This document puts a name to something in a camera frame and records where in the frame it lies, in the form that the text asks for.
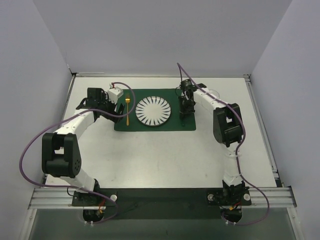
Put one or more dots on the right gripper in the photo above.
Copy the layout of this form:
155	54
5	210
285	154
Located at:
186	106

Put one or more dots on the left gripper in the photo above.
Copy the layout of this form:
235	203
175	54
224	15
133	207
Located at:
114	107

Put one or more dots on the gold fork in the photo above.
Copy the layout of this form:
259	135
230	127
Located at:
127	101

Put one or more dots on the green handled gold knife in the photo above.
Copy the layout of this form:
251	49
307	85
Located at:
182	119

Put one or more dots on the green placemat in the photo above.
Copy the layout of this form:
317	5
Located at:
172	125

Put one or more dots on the white plate with black stripes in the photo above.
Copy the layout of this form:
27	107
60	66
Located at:
153	111

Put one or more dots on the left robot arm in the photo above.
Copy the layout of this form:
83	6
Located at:
61	157

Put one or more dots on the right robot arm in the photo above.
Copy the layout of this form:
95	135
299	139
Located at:
227	126

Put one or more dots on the clear plastic cup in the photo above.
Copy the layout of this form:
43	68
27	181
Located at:
215	93

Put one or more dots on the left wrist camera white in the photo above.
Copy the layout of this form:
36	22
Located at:
114	94

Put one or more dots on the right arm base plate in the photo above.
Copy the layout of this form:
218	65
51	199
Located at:
216	197

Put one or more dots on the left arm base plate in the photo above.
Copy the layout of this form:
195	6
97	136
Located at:
83	199

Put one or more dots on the aluminium front frame rail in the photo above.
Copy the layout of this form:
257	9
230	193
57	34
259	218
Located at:
61	198

